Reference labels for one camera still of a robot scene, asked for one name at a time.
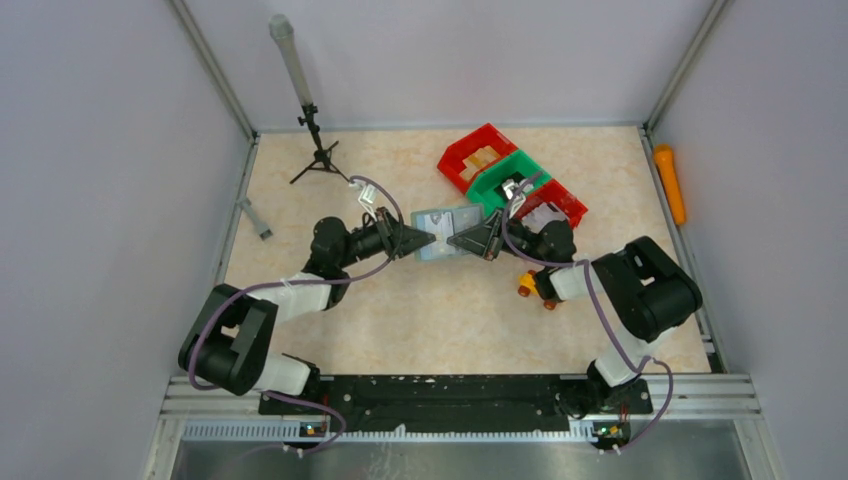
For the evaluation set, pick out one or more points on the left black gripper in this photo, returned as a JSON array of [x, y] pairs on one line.
[[392, 235]]

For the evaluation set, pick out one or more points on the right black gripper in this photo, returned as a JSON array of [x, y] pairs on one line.
[[494, 235]]

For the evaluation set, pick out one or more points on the green card holder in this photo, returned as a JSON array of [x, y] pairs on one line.
[[444, 223]]

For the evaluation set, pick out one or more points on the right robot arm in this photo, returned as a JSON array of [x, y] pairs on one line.
[[640, 294]]

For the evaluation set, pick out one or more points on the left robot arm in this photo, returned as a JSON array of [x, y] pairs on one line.
[[228, 346]]

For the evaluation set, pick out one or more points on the green bin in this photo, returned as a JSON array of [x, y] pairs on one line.
[[489, 187]]

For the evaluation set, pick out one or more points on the clear plastic bags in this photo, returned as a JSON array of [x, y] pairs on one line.
[[543, 214]]

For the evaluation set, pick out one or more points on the black item in green bin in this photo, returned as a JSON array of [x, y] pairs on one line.
[[516, 176]]

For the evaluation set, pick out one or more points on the yellow toy car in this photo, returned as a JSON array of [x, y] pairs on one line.
[[529, 285]]

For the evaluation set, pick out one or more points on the near red bin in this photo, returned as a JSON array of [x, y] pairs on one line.
[[554, 192]]

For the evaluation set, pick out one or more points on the red bin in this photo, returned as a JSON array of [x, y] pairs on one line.
[[554, 192], [450, 163]]

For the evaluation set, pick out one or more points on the far red bin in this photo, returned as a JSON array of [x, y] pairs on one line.
[[450, 163]]

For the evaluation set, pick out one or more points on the wooden blocks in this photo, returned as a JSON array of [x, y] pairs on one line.
[[477, 162]]

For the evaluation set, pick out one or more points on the small grey tool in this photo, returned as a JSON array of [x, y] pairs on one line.
[[261, 227]]

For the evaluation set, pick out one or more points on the orange flashlight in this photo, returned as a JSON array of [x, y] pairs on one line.
[[664, 160]]

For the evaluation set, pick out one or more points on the black tripod with grey tube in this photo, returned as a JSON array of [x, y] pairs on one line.
[[283, 34]]

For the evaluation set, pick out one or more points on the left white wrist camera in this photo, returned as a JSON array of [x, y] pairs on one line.
[[367, 194]]

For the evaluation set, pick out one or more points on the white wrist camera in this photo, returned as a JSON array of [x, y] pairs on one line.
[[367, 194], [511, 188]]

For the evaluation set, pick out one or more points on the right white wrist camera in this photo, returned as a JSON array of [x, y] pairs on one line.
[[511, 188]]

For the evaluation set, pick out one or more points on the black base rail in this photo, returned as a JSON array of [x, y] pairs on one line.
[[465, 403]]

